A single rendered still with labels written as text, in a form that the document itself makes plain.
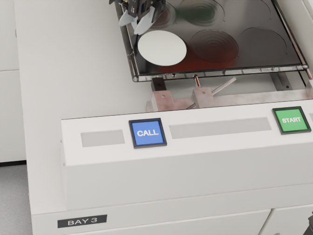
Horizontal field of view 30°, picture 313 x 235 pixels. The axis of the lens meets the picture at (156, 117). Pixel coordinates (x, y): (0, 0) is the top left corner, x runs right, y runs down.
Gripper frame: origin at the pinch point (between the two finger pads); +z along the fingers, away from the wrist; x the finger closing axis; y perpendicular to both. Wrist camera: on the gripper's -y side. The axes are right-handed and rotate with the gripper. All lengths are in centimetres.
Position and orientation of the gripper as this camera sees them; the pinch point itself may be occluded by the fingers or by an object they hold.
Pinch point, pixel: (140, 27)
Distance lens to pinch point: 122.0
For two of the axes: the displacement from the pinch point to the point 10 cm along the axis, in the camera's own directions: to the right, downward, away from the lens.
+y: -5.6, 6.0, -5.7
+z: -1.2, 6.2, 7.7
